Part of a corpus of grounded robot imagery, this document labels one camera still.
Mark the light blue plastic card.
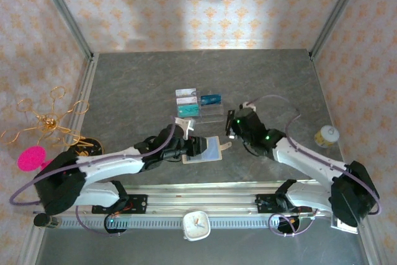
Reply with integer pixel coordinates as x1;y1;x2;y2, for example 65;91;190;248
202;136;223;161

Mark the beige leather card holder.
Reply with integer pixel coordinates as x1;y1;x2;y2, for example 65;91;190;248
181;135;233;165

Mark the clear acrylic card stand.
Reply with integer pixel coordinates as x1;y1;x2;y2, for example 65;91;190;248
175;88;226;125

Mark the blue VIP card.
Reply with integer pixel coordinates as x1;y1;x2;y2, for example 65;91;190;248
200;93;222;107

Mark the teal VIP card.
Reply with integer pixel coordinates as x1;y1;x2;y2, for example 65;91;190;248
177;105;200;119

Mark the white VIP card red print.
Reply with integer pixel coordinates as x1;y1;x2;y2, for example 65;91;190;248
176;96;199;106

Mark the yellow white round jar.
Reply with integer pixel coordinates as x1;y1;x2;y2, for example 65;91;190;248
314;124;341;150

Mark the white square alarm clock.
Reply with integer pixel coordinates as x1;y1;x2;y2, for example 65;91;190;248
182;210;212;243

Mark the black round table grommet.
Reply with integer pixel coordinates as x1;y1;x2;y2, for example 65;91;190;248
104;215;128;235
277;217;300;236

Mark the black cylinder bottle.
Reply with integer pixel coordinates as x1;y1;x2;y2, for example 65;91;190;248
33;212;60;230

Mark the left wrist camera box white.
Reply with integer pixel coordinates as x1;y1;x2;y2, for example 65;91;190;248
173;117;196;140

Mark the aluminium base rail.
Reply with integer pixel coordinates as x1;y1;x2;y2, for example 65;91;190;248
33;179;372;216

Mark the grey slotted cable duct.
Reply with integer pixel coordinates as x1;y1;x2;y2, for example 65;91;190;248
58;217;311;230

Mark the aluminium frame side rail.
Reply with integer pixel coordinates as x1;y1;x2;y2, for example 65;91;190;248
18;53;100;265
309;50;384;265

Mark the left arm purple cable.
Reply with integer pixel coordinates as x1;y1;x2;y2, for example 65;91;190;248
9;124;184;238

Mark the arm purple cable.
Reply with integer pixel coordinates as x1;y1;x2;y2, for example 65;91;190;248
9;124;184;238
244;96;381;238

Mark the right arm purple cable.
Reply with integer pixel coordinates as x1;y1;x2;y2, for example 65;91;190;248
244;96;381;238

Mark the gold wire ornament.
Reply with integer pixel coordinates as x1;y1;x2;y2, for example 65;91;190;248
0;86;91;148

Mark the aluminium frame post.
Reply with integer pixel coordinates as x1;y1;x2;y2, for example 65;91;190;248
33;0;96;61
310;0;372;60

